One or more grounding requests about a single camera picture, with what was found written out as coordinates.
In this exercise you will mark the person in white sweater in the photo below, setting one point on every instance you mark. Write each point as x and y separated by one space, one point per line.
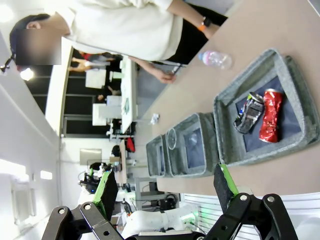
125 30

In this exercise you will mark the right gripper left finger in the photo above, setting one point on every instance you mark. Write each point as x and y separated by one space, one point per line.
107 197

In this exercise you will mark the crushed blue Pepsi can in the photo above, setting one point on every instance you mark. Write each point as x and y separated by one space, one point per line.
250 115

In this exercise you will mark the person's left forearm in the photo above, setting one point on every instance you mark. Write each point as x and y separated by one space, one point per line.
185 11

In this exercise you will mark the crushed red cola can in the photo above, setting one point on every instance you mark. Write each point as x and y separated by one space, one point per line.
271 117

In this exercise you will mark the person's left hand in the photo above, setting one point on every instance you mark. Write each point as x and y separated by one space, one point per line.
212 32

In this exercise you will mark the grey metal equipment rack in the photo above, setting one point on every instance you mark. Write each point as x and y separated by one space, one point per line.
160 195

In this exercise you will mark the small white desk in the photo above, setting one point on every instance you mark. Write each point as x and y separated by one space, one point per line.
128 87

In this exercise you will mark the person's right hand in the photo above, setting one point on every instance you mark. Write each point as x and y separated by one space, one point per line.
166 77

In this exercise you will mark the clear plastic water bottle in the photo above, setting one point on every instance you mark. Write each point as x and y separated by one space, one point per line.
217 60

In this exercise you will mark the clear plastic cup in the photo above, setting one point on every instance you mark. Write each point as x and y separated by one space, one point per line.
172 138

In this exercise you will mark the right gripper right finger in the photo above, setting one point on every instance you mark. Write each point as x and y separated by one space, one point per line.
225 192

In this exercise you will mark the person's right forearm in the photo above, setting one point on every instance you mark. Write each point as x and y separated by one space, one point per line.
145 65

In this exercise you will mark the grey fabric storage basket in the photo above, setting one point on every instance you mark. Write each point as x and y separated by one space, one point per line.
210 150
153 160
225 140

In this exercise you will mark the white paper wad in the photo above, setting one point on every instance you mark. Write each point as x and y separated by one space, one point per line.
155 118

